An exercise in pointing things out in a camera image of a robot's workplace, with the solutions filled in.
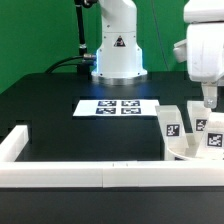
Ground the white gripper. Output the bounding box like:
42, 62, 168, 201
173, 22, 224, 109

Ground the white round stool seat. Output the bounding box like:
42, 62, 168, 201
164, 132, 224, 160

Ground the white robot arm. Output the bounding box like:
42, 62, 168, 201
91, 0, 224, 108

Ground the white marker sheet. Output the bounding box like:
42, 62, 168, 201
73, 99, 159, 117

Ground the white U-shaped fence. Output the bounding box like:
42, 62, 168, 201
0, 125, 224, 188

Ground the black cable with connector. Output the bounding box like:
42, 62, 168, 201
45, 53, 98, 75

